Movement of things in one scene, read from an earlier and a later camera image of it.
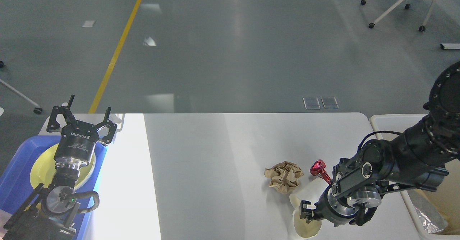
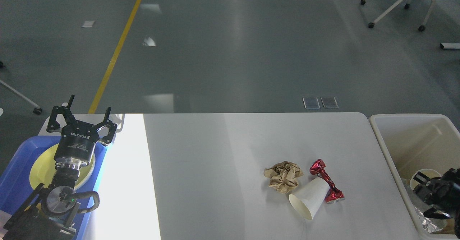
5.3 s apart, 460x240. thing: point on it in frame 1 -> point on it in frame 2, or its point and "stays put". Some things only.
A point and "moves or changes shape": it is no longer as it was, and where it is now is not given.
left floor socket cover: [311, 103] stays put
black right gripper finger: [307, 210] -> [421, 178]
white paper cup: [312, 189] stays put
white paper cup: [306, 230] moves or changes shape
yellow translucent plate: [43, 168] stays put
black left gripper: [76, 146] stays put
